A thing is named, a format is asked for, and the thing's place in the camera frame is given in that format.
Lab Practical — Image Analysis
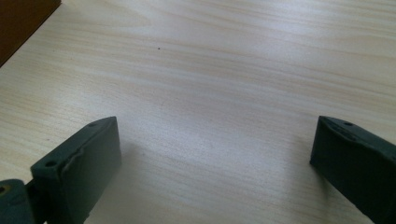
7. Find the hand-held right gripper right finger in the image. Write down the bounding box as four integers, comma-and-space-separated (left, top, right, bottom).
309, 115, 396, 224

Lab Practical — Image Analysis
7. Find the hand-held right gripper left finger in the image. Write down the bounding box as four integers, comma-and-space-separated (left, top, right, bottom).
30, 116, 122, 224

